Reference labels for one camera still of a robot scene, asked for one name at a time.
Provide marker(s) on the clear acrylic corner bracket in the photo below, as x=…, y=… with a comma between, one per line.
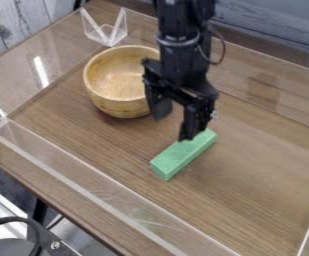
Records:
x=104, y=34

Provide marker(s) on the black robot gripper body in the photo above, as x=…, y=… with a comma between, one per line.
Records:
x=178, y=73

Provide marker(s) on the green rectangular block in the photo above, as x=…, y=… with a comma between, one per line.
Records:
x=171, y=160

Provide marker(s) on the black metal table leg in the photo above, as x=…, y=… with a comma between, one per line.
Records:
x=39, y=211

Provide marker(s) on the metal bracket with screw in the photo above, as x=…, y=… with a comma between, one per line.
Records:
x=53, y=247

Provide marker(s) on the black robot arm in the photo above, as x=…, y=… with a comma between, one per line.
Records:
x=182, y=19

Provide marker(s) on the clear acrylic tray wall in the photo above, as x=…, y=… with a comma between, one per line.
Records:
x=236, y=203

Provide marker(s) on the light wooden bowl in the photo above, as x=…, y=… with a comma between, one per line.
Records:
x=112, y=80

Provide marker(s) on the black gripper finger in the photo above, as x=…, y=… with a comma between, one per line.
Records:
x=159, y=103
x=196, y=116

